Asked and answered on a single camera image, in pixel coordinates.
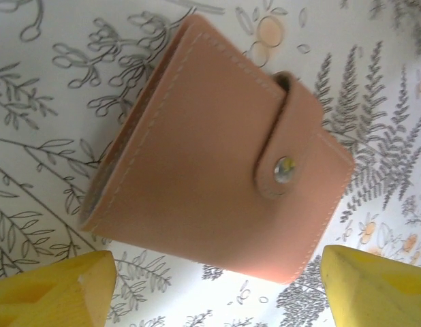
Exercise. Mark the wooden tray with cards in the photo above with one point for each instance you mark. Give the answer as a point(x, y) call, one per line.
point(203, 153)

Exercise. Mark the floral print tablecloth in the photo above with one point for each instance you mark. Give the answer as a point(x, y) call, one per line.
point(43, 102)

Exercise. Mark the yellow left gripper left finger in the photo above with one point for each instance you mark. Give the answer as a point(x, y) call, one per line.
point(50, 293)

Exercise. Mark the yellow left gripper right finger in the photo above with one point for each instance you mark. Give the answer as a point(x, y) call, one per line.
point(377, 293)

